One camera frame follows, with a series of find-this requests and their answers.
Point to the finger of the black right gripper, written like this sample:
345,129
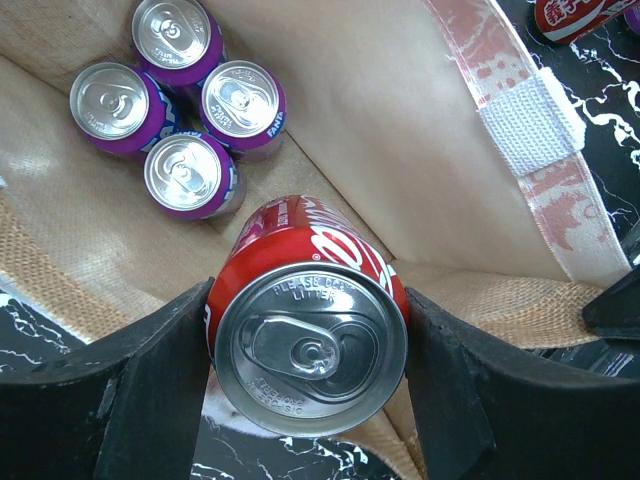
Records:
614,314

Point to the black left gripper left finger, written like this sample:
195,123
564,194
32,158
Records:
127,406

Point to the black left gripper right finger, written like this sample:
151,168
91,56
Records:
486,409

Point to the red cola can front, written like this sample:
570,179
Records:
306,325

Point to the red cola can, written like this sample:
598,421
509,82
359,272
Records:
561,22
306,325

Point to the purple Fanta can back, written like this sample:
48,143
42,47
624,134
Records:
190,175

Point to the purple fanta can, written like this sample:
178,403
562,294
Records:
244,107
177,42
632,18
190,175
122,110

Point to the brown canvas tote bag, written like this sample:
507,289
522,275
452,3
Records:
394,121

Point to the red cola can centre right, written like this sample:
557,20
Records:
561,22

